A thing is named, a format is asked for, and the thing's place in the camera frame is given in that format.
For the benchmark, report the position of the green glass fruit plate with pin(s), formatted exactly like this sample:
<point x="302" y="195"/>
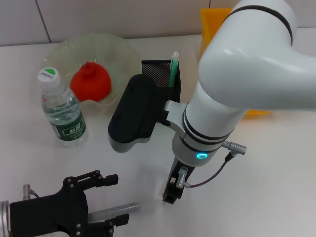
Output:
<point x="98" y="49"/>

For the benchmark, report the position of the red-orange fruit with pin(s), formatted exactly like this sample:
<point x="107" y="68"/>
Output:
<point x="90" y="84"/>

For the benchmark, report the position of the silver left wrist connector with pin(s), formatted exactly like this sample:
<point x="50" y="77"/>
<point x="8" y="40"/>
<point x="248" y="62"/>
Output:
<point x="26" y="191"/>

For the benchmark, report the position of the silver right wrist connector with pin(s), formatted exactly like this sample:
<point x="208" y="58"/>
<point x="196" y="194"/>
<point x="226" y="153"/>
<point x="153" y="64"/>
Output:
<point x="182" y="176"/>

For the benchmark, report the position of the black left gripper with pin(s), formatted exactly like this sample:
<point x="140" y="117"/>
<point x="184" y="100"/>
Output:
<point x="49" y="214"/>

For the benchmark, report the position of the mint green white pen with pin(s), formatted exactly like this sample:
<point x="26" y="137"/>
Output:
<point x="173" y="71"/>

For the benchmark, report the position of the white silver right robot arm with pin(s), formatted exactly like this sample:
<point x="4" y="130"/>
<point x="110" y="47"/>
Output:
<point x="247" y="61"/>

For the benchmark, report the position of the clear water bottle green label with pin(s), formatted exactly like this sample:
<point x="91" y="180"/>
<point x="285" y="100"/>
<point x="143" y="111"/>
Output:
<point x="69" y="123"/>

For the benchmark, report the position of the silver glitter marker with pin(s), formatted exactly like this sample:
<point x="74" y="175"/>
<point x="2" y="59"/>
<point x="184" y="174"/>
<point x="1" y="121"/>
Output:
<point x="123" y="208"/>

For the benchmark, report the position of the yellow plastic bin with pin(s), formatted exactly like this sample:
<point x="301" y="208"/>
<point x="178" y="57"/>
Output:
<point x="209" y="24"/>

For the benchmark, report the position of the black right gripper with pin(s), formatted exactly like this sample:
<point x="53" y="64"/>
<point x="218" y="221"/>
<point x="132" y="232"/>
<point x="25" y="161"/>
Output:
<point x="173" y="170"/>

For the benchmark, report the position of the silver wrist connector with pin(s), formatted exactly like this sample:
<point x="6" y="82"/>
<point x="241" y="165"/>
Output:
<point x="26" y="191"/>
<point x="182" y="176"/>

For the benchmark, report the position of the black mesh pen holder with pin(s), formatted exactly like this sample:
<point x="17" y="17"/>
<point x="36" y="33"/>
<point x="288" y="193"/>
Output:
<point x="160" y="71"/>

